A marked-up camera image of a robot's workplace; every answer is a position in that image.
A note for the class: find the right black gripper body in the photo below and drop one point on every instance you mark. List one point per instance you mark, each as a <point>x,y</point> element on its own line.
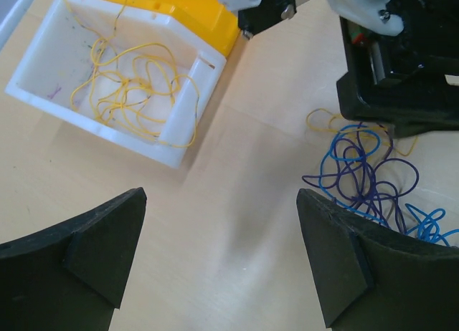
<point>400,80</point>

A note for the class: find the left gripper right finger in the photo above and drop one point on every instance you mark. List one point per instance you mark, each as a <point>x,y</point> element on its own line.
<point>368,277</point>

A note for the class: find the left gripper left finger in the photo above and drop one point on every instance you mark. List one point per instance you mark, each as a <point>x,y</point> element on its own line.
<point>73,275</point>

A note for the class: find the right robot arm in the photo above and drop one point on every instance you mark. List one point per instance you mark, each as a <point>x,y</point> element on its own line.
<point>256,16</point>

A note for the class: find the yellow plastic bin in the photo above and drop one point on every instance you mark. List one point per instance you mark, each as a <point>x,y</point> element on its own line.
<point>208,19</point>

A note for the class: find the white plastic bin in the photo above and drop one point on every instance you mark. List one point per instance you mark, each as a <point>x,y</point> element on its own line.
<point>136,78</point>

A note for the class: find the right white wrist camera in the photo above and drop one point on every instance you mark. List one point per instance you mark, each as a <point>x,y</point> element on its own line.
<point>370,14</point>

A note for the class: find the aluminium back rail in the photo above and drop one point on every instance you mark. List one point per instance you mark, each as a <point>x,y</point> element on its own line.
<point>12,12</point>

